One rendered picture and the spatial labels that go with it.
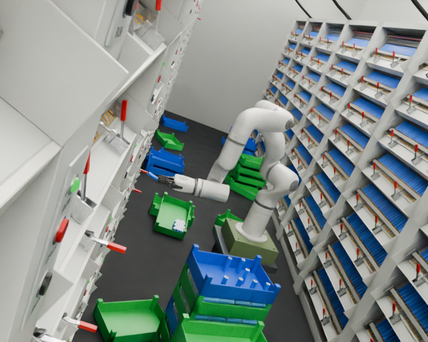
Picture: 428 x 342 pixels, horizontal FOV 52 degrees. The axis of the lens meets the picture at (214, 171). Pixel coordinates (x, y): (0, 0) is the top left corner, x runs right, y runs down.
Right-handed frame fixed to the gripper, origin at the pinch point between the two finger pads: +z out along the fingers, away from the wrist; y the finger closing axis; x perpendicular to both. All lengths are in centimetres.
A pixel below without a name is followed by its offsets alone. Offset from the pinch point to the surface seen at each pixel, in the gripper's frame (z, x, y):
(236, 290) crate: -34, 11, 61
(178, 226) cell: -16, 54, -63
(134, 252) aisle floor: 6, 58, -29
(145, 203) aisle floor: 9, 58, -96
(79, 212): 8, -50, 144
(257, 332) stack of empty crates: -43, 19, 70
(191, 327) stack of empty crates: -20, 18, 75
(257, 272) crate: -45, 14, 41
